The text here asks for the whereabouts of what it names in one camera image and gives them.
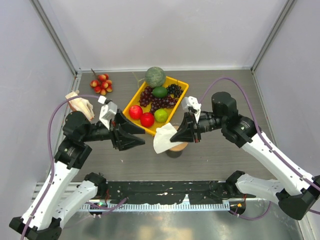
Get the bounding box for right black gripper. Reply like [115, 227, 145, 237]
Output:
[170, 110, 226, 143]

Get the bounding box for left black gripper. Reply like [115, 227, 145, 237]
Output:
[82, 108, 146, 149]

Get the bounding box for white paper coffee filter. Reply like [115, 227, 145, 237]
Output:
[153, 122, 182, 154]

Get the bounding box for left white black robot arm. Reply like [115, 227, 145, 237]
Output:
[9, 109, 145, 240]

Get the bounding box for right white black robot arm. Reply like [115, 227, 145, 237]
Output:
[170, 92, 320, 220]

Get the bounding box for red apple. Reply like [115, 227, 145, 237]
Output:
[129, 105, 143, 120]

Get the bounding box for light green apple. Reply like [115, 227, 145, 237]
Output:
[154, 108, 168, 123]

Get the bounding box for red grape bunch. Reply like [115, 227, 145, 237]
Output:
[138, 86, 179, 114]

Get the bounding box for black grape bunch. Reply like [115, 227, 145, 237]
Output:
[166, 84, 184, 98]

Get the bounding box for dark green lime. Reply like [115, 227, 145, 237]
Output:
[152, 86, 168, 98]

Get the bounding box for red yellow cherry bunch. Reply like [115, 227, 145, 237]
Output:
[90, 68, 113, 96]

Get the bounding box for yellow plastic tray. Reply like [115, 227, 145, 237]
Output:
[122, 76, 189, 136]

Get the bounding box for green melon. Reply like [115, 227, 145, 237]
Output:
[144, 66, 166, 88]

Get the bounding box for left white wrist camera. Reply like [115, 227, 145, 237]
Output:
[98, 95, 118, 130]

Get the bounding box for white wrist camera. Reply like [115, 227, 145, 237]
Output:
[98, 95, 118, 130]
[181, 96, 202, 123]

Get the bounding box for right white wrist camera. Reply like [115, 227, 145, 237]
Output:
[181, 96, 202, 123]

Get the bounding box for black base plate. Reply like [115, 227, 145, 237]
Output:
[97, 180, 254, 205]

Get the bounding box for white slotted cable duct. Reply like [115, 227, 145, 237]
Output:
[79, 201, 231, 213]

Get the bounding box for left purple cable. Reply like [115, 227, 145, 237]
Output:
[19, 94, 128, 240]

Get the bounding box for purple cable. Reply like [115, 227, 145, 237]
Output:
[19, 94, 128, 240]
[199, 76, 320, 221]

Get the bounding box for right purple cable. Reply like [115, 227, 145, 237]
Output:
[199, 76, 320, 221]

